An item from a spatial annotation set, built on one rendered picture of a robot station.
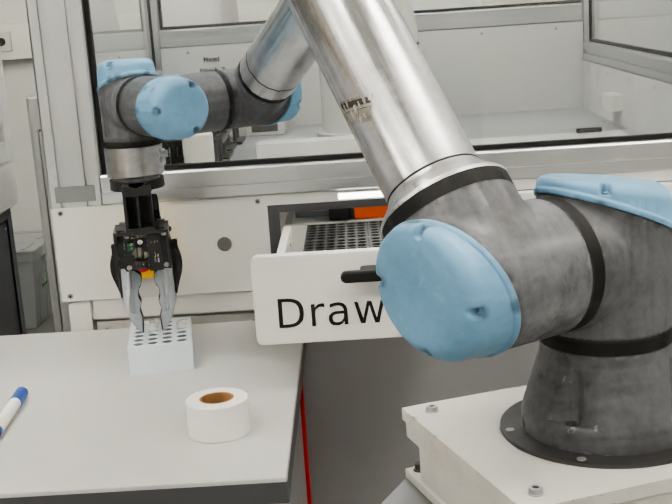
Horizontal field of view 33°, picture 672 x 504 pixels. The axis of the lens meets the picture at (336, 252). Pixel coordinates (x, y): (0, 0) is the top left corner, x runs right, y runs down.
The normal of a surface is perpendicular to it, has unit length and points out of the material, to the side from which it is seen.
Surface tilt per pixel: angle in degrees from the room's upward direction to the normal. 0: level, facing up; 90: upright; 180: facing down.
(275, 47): 108
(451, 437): 0
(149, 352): 90
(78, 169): 90
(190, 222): 90
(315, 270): 90
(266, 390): 0
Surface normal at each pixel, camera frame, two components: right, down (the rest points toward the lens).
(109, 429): -0.07, -0.97
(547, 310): 0.55, 0.40
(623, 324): 0.01, 0.23
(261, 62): -0.66, 0.48
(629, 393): 0.11, -0.09
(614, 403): -0.14, -0.07
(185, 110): 0.55, 0.15
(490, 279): 0.47, -0.17
